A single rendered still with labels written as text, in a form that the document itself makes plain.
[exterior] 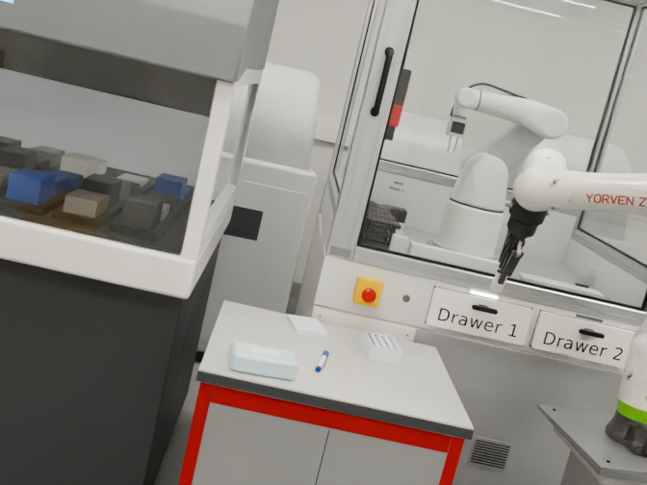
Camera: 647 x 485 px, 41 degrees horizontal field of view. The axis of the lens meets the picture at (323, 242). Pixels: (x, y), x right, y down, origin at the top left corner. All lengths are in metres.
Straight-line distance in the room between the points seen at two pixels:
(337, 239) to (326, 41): 3.18
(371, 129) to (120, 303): 0.82
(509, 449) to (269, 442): 0.95
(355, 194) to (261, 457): 0.81
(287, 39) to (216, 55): 3.35
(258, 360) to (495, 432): 0.97
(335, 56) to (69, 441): 3.58
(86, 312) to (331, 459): 0.79
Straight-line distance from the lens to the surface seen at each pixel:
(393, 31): 2.39
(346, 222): 2.41
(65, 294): 2.36
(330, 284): 2.45
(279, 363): 1.92
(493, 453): 2.67
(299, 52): 5.48
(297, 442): 1.96
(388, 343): 2.29
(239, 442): 1.96
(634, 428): 2.12
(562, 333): 2.57
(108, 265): 2.24
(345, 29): 5.52
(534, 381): 2.62
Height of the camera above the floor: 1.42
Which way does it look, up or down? 10 degrees down
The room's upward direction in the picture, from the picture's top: 13 degrees clockwise
